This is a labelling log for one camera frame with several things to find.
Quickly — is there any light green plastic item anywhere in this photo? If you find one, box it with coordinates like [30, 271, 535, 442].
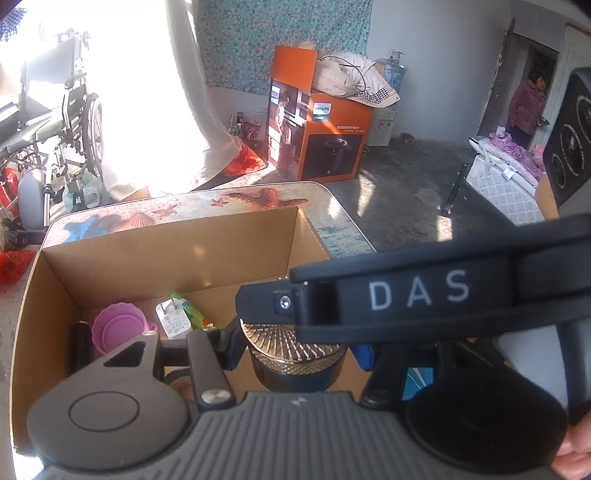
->
[171, 292, 207, 329]

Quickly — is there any white quilted mattress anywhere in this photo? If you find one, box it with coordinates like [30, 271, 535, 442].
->
[464, 152, 546, 227]

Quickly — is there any teal floral wall cloth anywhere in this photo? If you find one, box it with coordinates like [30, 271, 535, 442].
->
[194, 0, 374, 95]

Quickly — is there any white checked cushion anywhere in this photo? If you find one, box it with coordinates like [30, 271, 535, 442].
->
[313, 50, 400, 110]

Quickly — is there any black car key fob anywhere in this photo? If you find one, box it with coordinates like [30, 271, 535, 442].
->
[69, 322, 93, 377]

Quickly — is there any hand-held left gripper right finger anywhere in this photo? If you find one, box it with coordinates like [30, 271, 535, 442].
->
[350, 343, 445, 409]

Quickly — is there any jar with rose gold lid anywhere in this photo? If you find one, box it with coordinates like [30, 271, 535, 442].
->
[240, 323, 349, 391]

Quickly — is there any orange appliance carton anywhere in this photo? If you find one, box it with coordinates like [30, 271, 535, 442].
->
[267, 45, 374, 182]

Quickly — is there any red plastic bag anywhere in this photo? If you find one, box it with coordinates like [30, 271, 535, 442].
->
[221, 143, 269, 177]
[0, 249, 36, 285]

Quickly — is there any black electrical tape roll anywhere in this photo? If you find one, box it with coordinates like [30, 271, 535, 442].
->
[166, 371, 197, 403]

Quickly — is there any wheelchair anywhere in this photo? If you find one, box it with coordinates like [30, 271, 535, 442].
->
[0, 30, 105, 232]

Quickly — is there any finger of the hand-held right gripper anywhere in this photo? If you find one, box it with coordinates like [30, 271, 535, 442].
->
[235, 276, 308, 328]

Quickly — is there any basket with bottles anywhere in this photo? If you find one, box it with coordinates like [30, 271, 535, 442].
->
[228, 111, 269, 140]

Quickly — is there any white power adapter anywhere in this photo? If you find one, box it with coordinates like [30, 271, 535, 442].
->
[154, 298, 192, 341]

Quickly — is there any person's right hand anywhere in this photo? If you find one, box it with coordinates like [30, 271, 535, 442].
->
[553, 422, 591, 480]

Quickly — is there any blue water jug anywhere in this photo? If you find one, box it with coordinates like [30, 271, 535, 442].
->
[382, 48, 409, 94]

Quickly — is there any pink collapsible cup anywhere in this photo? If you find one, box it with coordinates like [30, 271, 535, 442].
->
[91, 302, 158, 358]

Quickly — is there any black metal bed leg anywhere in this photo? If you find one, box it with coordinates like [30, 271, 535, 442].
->
[441, 162, 472, 216]

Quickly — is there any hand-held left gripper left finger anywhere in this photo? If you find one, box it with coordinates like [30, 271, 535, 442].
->
[102, 316, 244, 411]

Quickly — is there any white curtain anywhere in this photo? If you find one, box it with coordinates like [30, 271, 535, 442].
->
[104, 0, 252, 200]

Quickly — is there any pink purple bedding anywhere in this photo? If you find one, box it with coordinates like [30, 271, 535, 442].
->
[470, 131, 549, 182]

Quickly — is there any printed cardboard box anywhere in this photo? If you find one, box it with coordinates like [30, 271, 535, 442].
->
[9, 205, 379, 453]

